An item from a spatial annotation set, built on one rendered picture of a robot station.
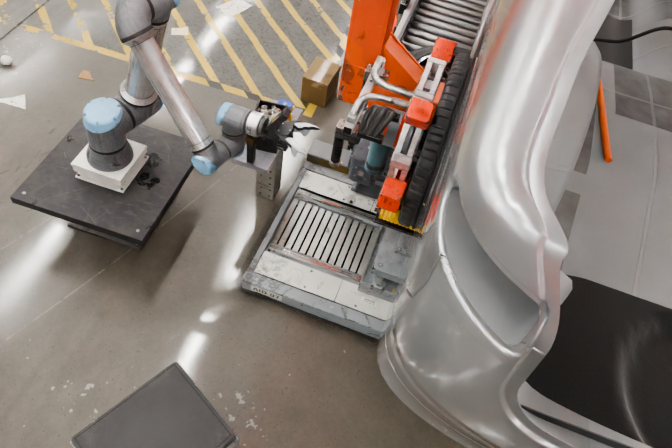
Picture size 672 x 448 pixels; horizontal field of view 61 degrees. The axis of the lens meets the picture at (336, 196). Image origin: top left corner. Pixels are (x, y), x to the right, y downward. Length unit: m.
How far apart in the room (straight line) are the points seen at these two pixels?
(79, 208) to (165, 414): 0.98
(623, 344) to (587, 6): 0.98
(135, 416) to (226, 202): 1.23
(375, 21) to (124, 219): 1.32
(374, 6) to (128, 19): 0.95
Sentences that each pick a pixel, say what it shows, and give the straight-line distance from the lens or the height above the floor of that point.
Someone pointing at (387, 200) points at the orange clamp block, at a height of 0.87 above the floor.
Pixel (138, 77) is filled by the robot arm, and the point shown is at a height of 0.79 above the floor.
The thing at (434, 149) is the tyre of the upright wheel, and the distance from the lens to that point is 1.81.
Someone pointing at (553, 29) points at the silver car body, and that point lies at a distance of 1.20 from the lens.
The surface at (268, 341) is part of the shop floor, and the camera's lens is 2.51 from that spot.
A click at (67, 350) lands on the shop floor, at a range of 2.60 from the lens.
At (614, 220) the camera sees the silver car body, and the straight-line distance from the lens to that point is 2.00.
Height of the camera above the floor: 2.28
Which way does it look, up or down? 50 degrees down
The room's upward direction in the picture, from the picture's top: 12 degrees clockwise
